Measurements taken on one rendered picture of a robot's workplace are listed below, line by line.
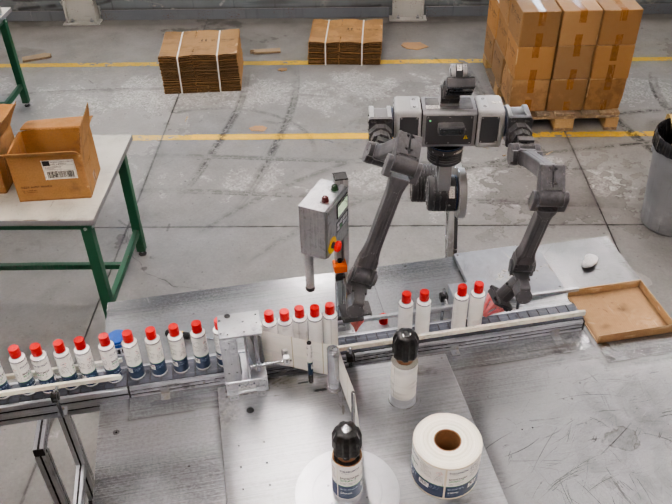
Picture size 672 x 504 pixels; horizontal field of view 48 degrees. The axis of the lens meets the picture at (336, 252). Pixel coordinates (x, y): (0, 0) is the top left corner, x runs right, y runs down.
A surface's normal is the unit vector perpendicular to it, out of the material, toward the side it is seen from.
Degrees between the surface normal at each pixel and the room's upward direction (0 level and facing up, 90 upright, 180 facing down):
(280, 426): 0
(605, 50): 89
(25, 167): 91
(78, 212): 0
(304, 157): 0
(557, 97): 90
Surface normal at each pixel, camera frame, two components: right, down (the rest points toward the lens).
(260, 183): -0.02, -0.78
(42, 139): 0.06, 0.59
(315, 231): -0.41, 0.57
